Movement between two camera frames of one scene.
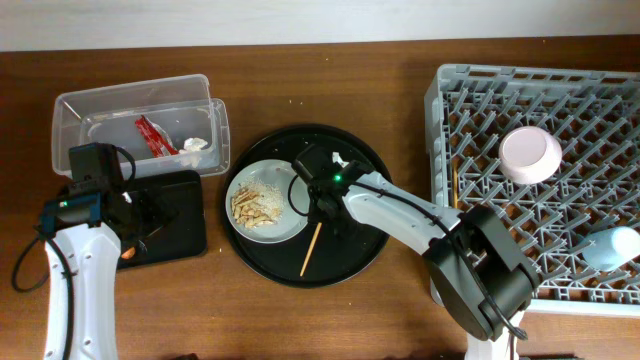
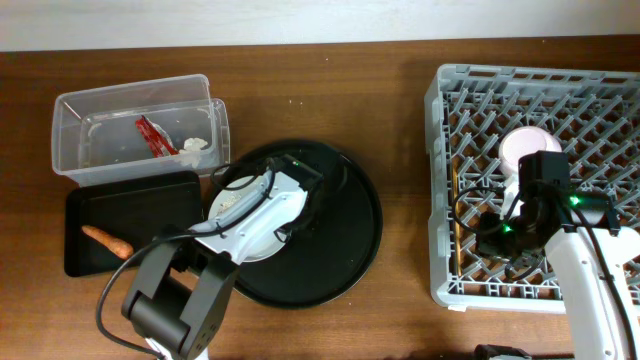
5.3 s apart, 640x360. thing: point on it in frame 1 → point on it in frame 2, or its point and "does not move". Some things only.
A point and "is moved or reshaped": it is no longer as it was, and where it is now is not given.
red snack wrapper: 155,138 does not move
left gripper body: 129,228 → 288,230
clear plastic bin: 169,124 does not move
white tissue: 190,155 does not move
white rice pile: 270,196 is moved or reshaped
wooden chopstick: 310,249 is moved or reshaped
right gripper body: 316,206 → 504,236
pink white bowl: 529,155 does not move
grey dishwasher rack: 594,114 does not move
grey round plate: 267,201 is moved or reshaped
